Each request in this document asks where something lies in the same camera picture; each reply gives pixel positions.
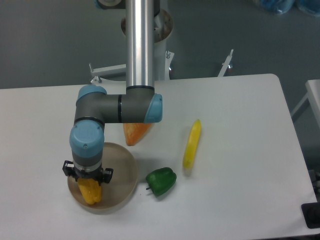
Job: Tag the yellow corn cob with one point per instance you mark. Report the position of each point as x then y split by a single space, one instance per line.
192 145

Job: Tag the blue plastic bag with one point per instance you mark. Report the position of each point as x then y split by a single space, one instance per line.
279 7

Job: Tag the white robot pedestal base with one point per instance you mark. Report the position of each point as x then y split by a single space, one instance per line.
163 27

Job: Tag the orange triangular bread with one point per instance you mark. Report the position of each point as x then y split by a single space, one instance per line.
133 132

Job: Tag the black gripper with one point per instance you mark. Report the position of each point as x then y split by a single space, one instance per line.
102 175

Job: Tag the yellow bell pepper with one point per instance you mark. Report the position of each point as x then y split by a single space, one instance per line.
90 189

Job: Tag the white side table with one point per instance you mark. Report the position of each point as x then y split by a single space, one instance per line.
310 99

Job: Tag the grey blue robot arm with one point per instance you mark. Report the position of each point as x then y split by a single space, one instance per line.
95 107

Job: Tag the beige round plate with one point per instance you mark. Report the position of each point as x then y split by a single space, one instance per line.
118 192

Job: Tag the green bell pepper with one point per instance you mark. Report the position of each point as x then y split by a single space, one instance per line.
161 180

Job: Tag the black device at table edge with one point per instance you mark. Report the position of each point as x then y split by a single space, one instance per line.
311 214

